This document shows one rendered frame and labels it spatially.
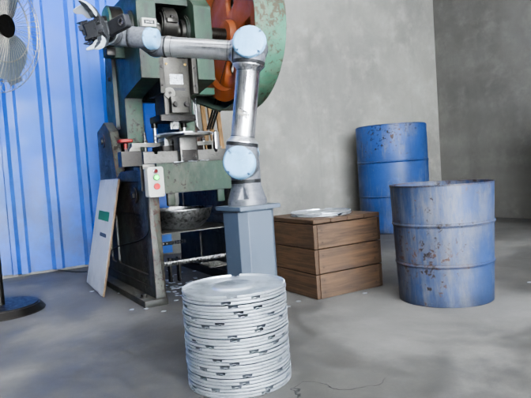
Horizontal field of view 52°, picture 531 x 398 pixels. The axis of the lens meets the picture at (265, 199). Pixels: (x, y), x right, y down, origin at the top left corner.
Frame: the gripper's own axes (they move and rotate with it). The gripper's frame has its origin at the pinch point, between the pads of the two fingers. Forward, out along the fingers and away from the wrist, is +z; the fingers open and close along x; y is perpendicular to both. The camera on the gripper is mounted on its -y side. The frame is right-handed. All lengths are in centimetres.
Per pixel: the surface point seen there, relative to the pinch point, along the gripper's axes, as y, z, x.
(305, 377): -38, 32, -114
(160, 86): 10, -95, -16
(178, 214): 18, -86, -78
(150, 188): 19, -60, -60
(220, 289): -23, 32, -83
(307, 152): -44, -295, -87
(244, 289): -29, 32, -85
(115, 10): 18, -92, 23
